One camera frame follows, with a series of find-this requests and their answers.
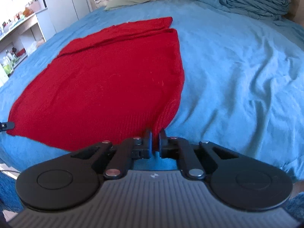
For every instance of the red knit sweater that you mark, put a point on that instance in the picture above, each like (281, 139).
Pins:
(111, 85)

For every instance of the white shelf desk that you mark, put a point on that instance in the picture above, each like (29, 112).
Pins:
(31, 29)

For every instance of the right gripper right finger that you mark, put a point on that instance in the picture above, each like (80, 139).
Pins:
(235, 179)

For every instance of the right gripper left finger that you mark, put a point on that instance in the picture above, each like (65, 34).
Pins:
(72, 179)

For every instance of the white grey wardrobe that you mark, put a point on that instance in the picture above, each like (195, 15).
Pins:
(64, 13)

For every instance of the blue bed sheet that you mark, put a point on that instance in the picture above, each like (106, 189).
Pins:
(243, 84)

